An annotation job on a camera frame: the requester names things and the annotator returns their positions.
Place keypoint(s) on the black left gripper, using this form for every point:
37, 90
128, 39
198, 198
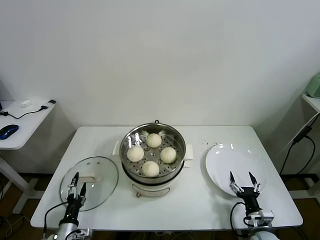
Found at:
75, 207

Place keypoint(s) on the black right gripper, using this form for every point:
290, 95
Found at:
251, 197

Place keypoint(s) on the round glass pot lid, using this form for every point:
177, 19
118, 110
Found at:
102, 180

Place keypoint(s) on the white steamed baozi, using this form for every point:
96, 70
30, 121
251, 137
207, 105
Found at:
150, 169
135, 154
153, 140
168, 155

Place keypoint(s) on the perforated steel steamer basket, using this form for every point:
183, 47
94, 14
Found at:
180, 145

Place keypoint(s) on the white round plate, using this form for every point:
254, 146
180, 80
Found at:
237, 160

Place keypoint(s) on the black inline power adapter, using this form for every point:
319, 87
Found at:
302, 135

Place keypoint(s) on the white side table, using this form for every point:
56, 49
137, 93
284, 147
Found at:
25, 125

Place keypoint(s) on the blue computer mouse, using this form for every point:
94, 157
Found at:
8, 131

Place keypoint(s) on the small white case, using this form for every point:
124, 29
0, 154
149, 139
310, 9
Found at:
26, 103

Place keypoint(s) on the white side shelf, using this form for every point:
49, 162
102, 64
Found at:
312, 101

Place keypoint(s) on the pale green appliance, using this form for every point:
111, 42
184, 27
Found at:
315, 86

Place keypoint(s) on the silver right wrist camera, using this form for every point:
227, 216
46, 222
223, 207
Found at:
265, 217

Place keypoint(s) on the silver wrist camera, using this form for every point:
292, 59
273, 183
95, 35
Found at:
81, 233
265, 217

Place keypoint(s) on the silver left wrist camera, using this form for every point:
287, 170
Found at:
81, 233

